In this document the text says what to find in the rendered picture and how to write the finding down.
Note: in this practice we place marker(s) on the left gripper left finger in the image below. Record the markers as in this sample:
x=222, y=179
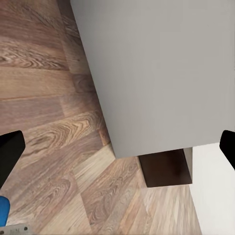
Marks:
x=12, y=145

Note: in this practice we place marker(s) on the sandal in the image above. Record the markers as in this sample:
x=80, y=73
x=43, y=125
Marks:
x=4, y=210

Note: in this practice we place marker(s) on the bench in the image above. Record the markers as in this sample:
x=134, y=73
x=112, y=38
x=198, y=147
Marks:
x=168, y=168

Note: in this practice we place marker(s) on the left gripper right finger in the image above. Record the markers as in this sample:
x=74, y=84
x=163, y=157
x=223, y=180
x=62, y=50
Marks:
x=227, y=146

